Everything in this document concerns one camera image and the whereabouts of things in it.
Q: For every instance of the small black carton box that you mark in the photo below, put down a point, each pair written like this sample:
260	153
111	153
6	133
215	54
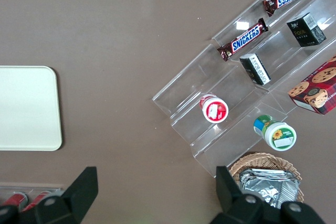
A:
305	30
256	69

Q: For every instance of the clear acrylic bottle rack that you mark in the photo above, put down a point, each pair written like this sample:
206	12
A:
31	188

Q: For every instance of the cream rectangular plastic tray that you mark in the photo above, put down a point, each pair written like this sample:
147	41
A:
26	108

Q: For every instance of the red plaid cookie box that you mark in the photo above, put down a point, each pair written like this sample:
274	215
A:
317	85

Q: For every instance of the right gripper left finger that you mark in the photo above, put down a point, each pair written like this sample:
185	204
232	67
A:
73	197

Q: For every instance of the red lid yogurt cup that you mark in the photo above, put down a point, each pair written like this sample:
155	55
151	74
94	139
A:
214	110

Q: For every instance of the red cola bottle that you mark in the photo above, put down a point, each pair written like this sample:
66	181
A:
15	199
39	200

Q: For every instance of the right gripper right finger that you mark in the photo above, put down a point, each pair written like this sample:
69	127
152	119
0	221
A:
231	197

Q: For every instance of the silver foil wrapped package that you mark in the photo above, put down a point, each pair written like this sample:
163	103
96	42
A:
267	187

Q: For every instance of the green lid yogurt cup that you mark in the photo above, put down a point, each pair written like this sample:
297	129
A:
279	136

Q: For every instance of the light wicker basket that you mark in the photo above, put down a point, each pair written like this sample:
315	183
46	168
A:
262	159

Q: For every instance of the clear acrylic tiered stand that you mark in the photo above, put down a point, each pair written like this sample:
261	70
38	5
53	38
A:
189	82

